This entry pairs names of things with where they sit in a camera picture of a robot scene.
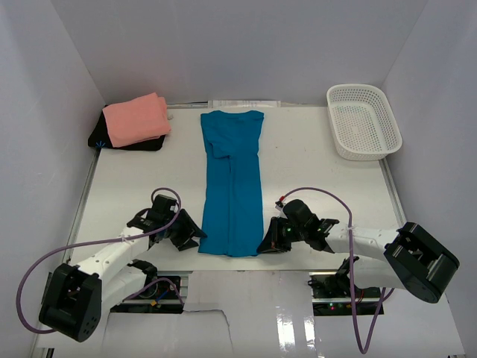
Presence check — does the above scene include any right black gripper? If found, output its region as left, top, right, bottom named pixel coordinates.
left=257, top=217, right=307, bottom=254

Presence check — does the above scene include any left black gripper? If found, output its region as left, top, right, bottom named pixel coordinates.
left=162, top=208, right=206, bottom=251

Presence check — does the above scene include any blue t shirt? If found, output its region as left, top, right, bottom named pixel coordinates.
left=199, top=110, right=265, bottom=257

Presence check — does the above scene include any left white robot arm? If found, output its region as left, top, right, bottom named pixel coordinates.
left=39, top=195, right=206, bottom=342

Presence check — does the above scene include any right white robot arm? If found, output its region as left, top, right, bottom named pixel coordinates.
left=257, top=199, right=460, bottom=304

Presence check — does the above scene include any white cardboard front cover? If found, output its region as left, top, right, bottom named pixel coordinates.
left=37, top=271, right=464, bottom=357

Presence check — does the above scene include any folded pink t shirt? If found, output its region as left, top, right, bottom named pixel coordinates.
left=102, top=92, right=171, bottom=148

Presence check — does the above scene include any white paper label strip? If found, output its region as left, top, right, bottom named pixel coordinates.
left=208, top=100, right=281, bottom=109

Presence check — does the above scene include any white plastic basket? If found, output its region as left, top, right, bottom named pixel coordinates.
left=326, top=84, right=402, bottom=161

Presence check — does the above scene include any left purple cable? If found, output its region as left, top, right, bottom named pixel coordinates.
left=15, top=187, right=185, bottom=333

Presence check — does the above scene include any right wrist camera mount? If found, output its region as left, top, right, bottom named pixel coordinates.
left=275, top=195, right=287, bottom=217

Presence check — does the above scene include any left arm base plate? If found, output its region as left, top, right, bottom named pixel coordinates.
left=110, top=276, right=186, bottom=314

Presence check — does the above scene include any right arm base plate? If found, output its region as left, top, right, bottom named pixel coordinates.
left=308, top=272, right=381, bottom=317

